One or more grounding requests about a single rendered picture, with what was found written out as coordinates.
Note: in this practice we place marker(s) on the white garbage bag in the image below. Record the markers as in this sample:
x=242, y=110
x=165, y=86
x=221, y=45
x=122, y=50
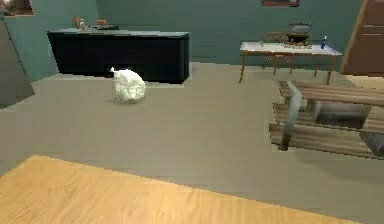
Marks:
x=129, y=87

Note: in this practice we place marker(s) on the black cabinet with grey top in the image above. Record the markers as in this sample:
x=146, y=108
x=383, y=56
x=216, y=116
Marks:
x=126, y=55

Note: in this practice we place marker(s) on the brown table with white top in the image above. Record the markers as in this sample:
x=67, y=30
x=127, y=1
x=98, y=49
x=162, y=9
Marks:
x=283, y=50

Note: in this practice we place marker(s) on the brown wooden box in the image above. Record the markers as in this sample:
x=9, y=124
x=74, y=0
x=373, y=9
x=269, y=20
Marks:
x=276, y=36

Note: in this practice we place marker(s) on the brown loaf on black tray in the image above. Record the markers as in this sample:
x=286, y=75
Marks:
x=103, y=24

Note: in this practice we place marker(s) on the dark pot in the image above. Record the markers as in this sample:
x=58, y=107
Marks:
x=299, y=33

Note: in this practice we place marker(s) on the wooden slatted shelf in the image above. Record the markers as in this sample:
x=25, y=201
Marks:
x=326, y=133

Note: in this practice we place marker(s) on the white bottle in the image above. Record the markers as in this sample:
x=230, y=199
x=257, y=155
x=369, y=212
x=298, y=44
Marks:
x=82, y=24

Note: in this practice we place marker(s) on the orange bottle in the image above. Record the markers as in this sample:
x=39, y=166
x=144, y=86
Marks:
x=76, y=22

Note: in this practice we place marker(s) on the blue bottle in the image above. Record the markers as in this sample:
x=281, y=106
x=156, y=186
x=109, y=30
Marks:
x=323, y=43

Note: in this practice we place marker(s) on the grey door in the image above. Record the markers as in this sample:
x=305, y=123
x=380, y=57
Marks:
x=11, y=66

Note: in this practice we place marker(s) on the brown wooden door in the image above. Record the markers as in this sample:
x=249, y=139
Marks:
x=366, y=43

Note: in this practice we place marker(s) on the framed picture with red frame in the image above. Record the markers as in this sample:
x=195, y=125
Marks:
x=280, y=2

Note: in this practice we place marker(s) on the framed picture with brown frame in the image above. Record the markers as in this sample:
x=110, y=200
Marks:
x=16, y=6

